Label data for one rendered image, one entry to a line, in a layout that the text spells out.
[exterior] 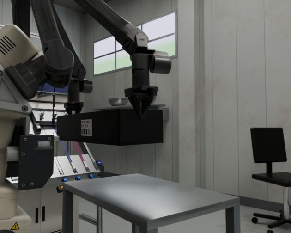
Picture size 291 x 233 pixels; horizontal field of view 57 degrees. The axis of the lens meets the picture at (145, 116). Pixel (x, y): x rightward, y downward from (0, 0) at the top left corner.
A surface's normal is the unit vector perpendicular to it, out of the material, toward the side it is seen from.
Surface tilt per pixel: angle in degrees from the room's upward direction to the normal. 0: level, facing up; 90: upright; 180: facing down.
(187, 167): 90
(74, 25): 90
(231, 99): 90
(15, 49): 90
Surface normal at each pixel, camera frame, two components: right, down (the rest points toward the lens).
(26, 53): 0.59, -0.04
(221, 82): -0.69, -0.04
